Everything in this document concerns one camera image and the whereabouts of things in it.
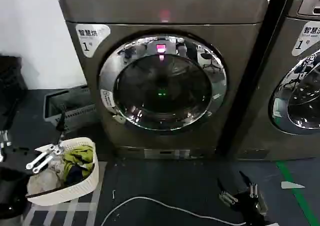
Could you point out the grey dryer partly seen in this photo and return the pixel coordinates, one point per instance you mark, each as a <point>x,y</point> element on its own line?
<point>280,140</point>

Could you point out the navy garment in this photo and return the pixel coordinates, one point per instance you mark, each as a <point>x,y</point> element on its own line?
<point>76,174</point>

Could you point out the striped floor mat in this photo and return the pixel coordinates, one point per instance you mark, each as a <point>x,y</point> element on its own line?
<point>65,213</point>

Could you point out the green garment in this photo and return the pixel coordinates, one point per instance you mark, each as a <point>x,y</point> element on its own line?
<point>80,158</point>

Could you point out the small white door sticker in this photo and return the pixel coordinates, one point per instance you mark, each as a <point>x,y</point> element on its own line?
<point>107,99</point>

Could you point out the white grey garment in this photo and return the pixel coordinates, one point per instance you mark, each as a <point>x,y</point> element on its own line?
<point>42,181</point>

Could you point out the white number label sticker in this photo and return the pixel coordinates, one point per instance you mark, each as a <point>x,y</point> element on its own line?
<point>87,35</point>
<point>303,43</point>

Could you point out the green floor tape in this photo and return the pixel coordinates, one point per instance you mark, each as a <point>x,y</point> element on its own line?
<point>293,186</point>

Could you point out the grey dryer with label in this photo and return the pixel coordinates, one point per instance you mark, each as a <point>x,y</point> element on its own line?
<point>175,5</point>

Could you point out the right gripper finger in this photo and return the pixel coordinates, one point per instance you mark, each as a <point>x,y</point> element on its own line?
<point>253,191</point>
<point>228,197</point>

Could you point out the round glass door partly seen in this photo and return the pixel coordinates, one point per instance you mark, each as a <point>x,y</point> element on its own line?
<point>300,105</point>

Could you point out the white arrow floor sticker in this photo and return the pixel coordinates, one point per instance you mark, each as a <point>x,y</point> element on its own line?
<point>291,185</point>

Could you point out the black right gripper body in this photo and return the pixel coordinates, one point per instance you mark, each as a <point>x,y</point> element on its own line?
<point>250,208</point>

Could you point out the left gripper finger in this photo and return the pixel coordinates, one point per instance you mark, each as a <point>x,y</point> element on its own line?
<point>42,161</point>
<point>5,140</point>

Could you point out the small metal screw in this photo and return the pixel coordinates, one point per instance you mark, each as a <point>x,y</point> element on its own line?
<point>114,194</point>

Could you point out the round glass dryer door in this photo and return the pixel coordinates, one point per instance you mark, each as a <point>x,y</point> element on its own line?
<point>162,85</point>

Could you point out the white plastic laundry basket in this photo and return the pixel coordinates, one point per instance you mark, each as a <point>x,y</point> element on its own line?
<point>75,192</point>

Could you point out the grey plastic crate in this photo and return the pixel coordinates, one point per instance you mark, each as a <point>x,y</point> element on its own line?
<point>80,113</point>

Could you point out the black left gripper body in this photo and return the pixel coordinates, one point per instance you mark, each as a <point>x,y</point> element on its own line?
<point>13,183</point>

